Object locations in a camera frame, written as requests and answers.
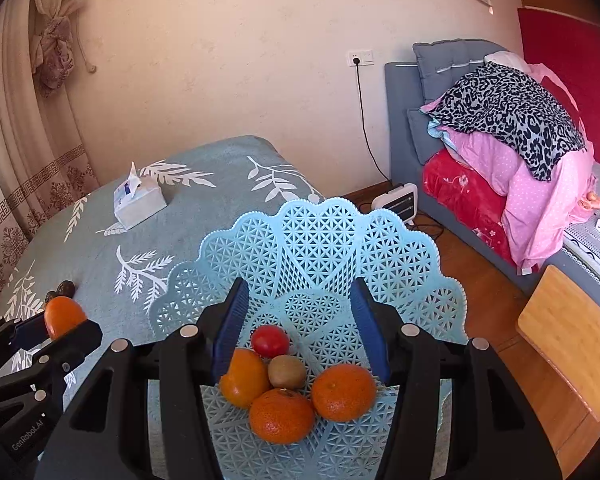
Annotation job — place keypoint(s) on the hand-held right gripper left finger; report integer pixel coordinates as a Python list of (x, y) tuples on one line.
[(230, 330)]

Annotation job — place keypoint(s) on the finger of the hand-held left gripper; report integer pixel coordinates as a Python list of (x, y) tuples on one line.
[(82, 340), (27, 332)]

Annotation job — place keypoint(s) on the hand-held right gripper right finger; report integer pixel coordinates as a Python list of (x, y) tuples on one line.
[(372, 330)]

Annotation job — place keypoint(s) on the small oval orange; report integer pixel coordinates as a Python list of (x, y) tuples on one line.
[(65, 316), (242, 380)]

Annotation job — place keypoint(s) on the red tomato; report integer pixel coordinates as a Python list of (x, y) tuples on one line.
[(270, 341)]

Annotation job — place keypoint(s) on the large round orange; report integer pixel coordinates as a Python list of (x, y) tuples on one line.
[(343, 392)]

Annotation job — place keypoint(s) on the brown kiwi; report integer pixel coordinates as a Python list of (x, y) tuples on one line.
[(286, 371)]

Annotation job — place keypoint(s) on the light blue plastic basket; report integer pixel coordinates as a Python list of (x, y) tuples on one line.
[(305, 240)]

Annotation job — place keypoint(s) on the dark wrinkled passion fruit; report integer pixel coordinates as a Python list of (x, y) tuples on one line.
[(51, 296), (67, 289)]

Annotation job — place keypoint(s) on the white electric heater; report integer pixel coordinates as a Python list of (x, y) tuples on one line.
[(395, 202)]

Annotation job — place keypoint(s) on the white tissue box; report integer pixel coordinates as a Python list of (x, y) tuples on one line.
[(140, 205)]

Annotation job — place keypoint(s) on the red floral blanket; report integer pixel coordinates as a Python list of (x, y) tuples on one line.
[(460, 190)]

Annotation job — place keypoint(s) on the grey upholstered bed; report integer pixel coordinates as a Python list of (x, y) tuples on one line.
[(405, 160)]

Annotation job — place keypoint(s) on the beige patterned curtain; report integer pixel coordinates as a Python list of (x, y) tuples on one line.
[(20, 135)]

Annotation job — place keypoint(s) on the small grey cushion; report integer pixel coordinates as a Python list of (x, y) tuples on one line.
[(422, 135)]

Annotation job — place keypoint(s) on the pink quilt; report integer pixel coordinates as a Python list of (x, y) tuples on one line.
[(535, 200)]

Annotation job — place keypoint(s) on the small pink doll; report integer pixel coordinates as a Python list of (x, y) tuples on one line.
[(589, 200)]

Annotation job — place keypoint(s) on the leopard print cloth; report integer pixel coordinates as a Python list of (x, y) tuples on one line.
[(510, 110)]

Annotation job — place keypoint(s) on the beige curtain tieback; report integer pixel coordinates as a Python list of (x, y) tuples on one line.
[(55, 30)]

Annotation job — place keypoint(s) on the red padded panel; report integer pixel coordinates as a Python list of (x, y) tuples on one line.
[(580, 55)]

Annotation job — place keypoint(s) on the white wall socket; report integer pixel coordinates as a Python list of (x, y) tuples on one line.
[(360, 58)]

